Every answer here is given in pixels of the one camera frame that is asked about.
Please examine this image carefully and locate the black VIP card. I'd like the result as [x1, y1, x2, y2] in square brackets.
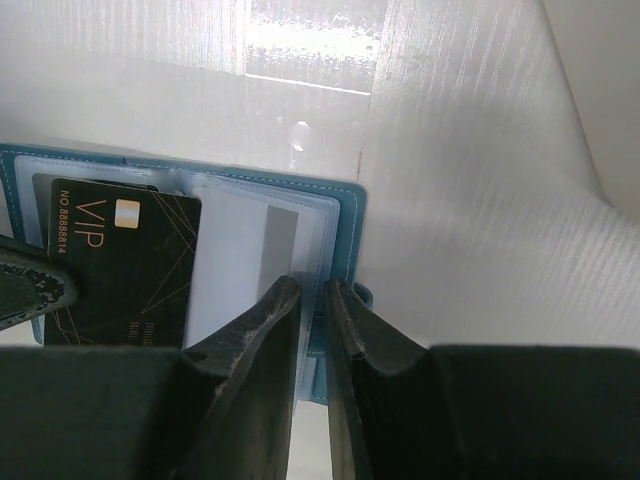
[43, 178, 202, 348]

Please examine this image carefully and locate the grey magnetic stripe card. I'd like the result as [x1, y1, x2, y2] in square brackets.
[183, 187, 299, 348]

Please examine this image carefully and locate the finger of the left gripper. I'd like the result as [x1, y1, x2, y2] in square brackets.
[1, 235, 80, 330]

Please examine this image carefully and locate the white oblong tray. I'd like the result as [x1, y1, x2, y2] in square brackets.
[544, 0, 639, 217]

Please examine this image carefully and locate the blue leather card holder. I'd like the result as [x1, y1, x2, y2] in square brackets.
[1, 144, 367, 404]

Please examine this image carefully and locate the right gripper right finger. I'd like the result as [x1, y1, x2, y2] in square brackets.
[324, 280, 639, 479]

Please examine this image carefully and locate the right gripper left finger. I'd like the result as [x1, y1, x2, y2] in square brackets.
[1, 276, 301, 479]

